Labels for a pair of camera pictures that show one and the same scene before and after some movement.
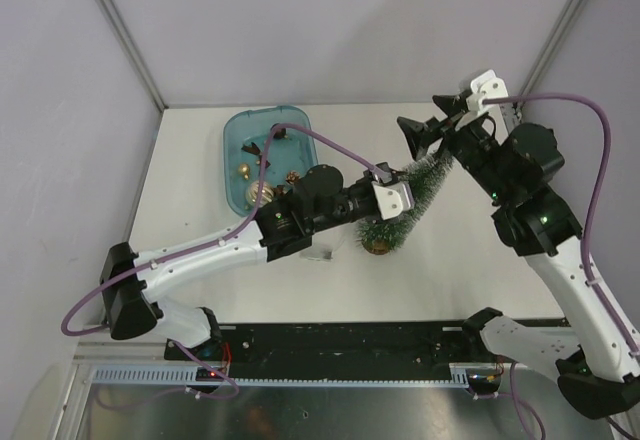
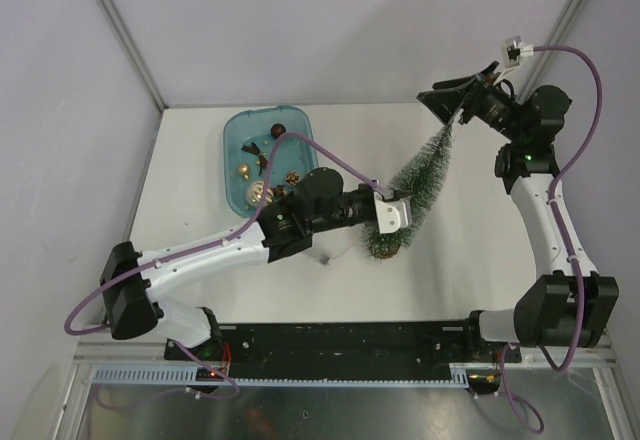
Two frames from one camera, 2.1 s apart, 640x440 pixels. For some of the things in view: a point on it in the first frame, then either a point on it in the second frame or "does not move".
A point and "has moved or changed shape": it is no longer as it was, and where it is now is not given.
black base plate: x=329 y=345 does not move
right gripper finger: x=420 y=136 -> x=446 y=103
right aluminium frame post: x=575 y=6 does not move
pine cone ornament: x=292 y=177 does not move
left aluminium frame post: x=124 y=28 does not move
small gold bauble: x=244 y=168 does not move
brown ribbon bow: x=255 y=150 does not move
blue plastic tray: x=244 y=143 does not move
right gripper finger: x=453 y=104 -> x=467 y=80
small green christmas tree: x=383 y=236 has moved or changed shape
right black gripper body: x=471 y=143 -> x=488 y=104
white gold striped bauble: x=266 y=195 does not move
